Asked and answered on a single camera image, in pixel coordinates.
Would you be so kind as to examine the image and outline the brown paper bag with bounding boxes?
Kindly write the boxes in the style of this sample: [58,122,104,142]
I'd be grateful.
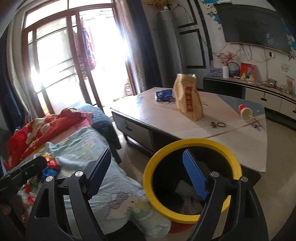
[173,73,204,121]

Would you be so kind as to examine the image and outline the blue tissue pack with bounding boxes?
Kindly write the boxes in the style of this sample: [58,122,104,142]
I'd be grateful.
[155,89,175,102]

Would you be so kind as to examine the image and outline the black white TV cabinet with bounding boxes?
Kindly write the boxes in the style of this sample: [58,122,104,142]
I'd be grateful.
[203,75,295,119]

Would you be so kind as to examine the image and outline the wall mounted television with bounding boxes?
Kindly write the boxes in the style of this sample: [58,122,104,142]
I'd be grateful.
[214,3,290,54]

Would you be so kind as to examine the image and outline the white coffee table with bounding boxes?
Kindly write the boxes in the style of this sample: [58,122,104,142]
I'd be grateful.
[111,87,267,173]

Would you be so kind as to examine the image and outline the red picture frame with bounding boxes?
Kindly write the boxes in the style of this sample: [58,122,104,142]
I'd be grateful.
[240,63,257,82]

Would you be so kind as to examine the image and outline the wooden sliding door frame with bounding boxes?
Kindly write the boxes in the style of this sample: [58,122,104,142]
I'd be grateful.
[22,1,136,117]

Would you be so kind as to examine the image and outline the white vase red flowers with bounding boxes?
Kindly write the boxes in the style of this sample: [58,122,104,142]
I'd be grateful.
[217,52,236,79]

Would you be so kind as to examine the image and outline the grey standing air conditioner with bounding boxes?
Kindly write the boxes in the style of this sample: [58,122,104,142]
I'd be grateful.
[158,9,184,88]

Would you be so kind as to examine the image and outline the dark blue right curtain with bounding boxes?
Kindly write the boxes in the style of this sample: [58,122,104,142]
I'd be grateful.
[127,1,163,89]

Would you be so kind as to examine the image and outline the yellow rim trash bin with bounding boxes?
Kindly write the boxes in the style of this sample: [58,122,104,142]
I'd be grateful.
[142,138,243,225]

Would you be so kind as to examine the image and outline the dark blue left curtain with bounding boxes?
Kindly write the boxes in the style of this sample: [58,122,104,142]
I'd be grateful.
[0,28,25,132]

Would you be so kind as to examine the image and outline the blue plastic bag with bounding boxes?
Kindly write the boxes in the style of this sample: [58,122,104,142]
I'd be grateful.
[42,167,58,182]

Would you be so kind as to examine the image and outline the red plastic bag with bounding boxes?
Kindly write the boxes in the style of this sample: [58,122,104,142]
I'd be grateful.
[43,155,60,169]

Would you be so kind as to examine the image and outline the dark blue curtain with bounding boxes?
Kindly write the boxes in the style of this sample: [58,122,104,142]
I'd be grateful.
[127,1,163,89]
[0,28,25,132]

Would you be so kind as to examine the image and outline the red paper cup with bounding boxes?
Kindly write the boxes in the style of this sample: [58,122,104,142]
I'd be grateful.
[238,104,253,122]

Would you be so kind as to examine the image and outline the red floral quilt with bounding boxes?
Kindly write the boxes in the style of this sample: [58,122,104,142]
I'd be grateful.
[4,108,92,171]

